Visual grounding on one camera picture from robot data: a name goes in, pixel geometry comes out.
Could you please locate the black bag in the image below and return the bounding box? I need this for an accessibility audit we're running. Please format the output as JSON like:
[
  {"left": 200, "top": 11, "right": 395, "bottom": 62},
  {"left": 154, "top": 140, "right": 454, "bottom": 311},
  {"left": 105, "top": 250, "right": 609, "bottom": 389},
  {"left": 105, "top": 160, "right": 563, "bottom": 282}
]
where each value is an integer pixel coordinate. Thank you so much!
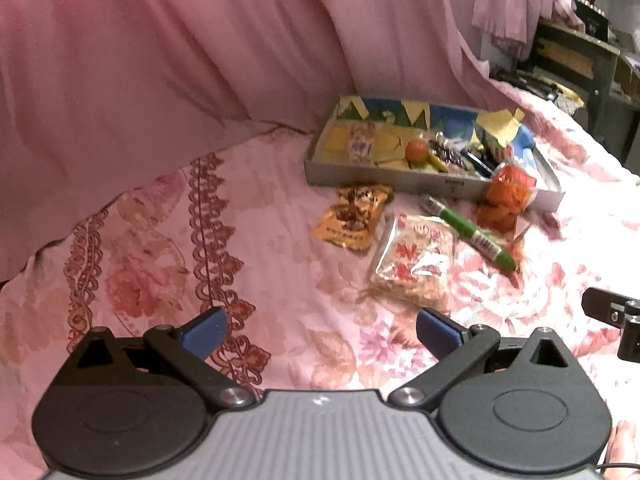
[{"left": 492, "top": 67, "right": 561, "bottom": 102}]

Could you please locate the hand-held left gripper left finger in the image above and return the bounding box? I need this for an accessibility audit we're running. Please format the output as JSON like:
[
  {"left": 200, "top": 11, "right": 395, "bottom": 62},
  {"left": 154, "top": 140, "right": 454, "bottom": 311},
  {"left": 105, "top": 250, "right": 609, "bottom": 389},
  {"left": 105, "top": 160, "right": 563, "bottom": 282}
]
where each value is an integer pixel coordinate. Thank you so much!
[{"left": 60, "top": 306, "right": 258, "bottom": 408}]

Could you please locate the pink curtain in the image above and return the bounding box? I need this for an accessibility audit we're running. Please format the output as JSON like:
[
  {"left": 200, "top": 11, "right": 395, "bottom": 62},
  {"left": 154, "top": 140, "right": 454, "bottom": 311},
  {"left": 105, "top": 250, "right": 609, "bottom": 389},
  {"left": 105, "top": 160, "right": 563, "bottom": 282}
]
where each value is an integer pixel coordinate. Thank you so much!
[{"left": 0, "top": 0, "right": 501, "bottom": 286}]

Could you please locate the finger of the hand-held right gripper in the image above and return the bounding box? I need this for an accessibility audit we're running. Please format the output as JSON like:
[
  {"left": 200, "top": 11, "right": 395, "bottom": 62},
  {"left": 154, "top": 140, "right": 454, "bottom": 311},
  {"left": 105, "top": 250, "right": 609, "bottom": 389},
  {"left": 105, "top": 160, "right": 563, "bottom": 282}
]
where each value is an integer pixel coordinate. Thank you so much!
[{"left": 581, "top": 286, "right": 640, "bottom": 324}]

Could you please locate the pink hanging garment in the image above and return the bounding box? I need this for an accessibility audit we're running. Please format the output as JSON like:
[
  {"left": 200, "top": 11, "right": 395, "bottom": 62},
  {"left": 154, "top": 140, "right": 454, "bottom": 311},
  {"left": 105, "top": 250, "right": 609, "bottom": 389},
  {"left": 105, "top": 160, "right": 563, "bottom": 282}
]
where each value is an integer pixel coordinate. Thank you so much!
[{"left": 472, "top": 0, "right": 586, "bottom": 56}]

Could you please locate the small orange fruit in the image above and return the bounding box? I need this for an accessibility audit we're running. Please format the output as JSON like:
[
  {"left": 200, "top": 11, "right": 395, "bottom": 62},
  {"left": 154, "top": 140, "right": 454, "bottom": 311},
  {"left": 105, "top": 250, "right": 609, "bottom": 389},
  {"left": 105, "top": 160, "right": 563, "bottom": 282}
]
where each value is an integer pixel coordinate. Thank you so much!
[{"left": 405, "top": 139, "right": 431, "bottom": 166}]

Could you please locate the yellow snack bar packet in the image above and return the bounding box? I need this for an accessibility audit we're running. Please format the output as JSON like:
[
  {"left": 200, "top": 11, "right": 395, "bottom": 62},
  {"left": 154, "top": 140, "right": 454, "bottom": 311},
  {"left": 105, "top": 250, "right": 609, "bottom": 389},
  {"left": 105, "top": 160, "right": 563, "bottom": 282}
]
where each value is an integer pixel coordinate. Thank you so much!
[{"left": 344, "top": 122, "right": 382, "bottom": 164}]

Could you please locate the orange brown snack packet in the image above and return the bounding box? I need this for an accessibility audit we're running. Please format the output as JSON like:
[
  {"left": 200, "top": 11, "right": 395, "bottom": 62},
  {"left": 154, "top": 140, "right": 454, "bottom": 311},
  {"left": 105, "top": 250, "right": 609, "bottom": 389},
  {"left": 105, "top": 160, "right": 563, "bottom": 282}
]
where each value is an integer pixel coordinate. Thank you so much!
[{"left": 311, "top": 183, "right": 395, "bottom": 254}]

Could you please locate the clear red print snack packet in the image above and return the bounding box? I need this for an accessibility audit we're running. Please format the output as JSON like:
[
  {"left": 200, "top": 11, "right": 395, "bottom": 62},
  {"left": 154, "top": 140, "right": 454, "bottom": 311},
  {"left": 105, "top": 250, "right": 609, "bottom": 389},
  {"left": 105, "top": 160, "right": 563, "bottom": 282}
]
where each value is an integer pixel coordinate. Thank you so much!
[{"left": 367, "top": 212, "right": 459, "bottom": 311}]

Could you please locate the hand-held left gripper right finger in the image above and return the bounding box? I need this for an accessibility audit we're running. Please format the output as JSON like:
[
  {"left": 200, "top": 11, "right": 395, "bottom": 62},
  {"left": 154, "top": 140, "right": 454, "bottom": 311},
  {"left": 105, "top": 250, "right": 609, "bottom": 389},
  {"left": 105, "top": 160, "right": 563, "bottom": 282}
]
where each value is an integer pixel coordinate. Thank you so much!
[{"left": 387, "top": 307, "right": 584, "bottom": 408}]

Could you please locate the dark wooden desk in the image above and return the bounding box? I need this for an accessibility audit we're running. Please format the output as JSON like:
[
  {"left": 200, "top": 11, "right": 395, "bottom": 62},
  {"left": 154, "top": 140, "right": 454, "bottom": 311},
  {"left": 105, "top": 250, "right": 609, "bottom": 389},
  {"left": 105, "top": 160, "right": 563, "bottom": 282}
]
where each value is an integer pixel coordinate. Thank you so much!
[{"left": 517, "top": 20, "right": 640, "bottom": 161}]

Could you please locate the person's bare foot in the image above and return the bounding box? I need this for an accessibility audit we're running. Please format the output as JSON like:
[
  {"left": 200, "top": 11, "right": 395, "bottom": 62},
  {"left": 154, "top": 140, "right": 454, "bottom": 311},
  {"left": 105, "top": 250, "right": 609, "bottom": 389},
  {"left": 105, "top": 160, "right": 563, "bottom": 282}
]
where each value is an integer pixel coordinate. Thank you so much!
[{"left": 605, "top": 419, "right": 640, "bottom": 466}]

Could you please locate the black box with white number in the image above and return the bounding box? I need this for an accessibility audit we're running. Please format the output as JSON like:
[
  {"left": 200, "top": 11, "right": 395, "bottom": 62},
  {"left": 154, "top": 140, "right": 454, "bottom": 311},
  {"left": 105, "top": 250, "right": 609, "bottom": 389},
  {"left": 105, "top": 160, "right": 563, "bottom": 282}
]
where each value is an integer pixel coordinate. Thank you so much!
[{"left": 572, "top": 0, "right": 611, "bottom": 41}]

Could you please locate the pink floral bedsheet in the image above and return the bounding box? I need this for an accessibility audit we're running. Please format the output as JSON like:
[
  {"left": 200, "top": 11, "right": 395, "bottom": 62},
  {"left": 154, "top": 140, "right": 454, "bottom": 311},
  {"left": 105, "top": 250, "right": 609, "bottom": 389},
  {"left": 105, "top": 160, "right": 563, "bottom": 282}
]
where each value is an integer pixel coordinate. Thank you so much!
[{"left": 0, "top": 92, "right": 640, "bottom": 480}]

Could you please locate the blue stick packet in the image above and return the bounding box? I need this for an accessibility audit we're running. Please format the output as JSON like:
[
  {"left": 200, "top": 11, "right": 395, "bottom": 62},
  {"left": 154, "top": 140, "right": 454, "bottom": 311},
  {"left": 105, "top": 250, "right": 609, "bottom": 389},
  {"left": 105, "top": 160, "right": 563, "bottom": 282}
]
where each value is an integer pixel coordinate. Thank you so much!
[{"left": 457, "top": 142, "right": 499, "bottom": 179}]

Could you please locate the purple candy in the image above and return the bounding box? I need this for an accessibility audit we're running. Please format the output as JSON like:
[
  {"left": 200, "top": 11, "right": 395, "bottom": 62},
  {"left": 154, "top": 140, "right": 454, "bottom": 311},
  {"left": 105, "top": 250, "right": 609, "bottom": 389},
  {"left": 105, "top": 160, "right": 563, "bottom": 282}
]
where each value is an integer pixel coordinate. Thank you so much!
[{"left": 430, "top": 132, "right": 469, "bottom": 171}]

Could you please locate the shallow cardboard box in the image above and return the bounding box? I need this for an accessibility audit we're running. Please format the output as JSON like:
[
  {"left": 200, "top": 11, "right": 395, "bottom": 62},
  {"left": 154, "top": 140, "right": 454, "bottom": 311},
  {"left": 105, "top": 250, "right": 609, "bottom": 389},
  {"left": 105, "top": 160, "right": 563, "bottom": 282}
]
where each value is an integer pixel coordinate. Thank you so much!
[{"left": 304, "top": 95, "right": 566, "bottom": 211}]

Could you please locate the green snack stick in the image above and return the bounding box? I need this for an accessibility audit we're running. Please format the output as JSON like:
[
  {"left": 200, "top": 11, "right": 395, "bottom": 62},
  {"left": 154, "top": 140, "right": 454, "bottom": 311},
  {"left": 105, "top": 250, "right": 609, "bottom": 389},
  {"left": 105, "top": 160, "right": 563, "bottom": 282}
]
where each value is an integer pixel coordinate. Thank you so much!
[{"left": 421, "top": 195, "right": 517, "bottom": 274}]

